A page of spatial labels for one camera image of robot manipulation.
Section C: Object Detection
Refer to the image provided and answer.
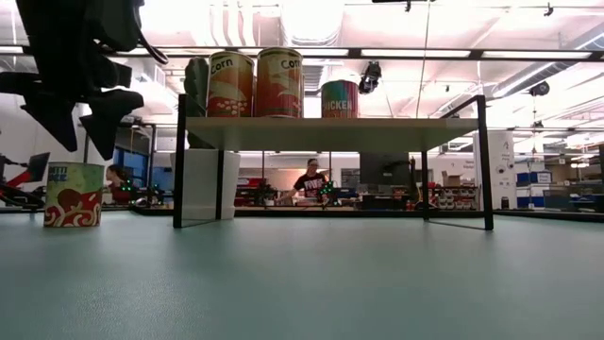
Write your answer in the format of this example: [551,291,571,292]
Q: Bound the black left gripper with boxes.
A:
[0,46,145,162]

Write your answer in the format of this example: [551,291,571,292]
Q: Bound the green red spaghetti can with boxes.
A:
[43,161,106,229]

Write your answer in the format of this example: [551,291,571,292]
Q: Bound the orange corn can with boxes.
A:
[256,46,304,119]
[207,50,256,118]

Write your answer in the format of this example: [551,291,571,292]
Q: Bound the black tilted monitor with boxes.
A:
[25,151,52,183]

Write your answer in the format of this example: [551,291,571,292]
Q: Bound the person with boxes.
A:
[281,158,331,207]
[106,163,134,205]

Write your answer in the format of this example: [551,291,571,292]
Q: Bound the red and black machine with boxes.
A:
[0,153,48,209]

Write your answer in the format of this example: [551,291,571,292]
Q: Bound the overhead beam with light strips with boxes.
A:
[0,43,604,63]

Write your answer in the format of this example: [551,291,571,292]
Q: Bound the black screen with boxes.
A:
[359,151,411,188]

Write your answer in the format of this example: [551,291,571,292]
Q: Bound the white pillar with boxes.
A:
[473,130,518,212]

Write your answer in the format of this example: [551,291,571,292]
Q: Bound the blue storage bins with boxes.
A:
[516,170,553,210]

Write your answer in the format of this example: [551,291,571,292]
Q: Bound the black ceiling spotlight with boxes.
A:
[528,80,551,98]

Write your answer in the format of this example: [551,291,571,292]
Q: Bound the black metal stand frame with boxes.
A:
[117,121,158,164]

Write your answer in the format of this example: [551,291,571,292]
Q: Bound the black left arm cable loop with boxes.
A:
[135,26,170,66]

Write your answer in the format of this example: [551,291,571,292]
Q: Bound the wooden shelf black metal frame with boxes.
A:
[172,93,495,231]

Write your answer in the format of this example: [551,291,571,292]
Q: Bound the black overhead camera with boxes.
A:
[358,60,382,94]

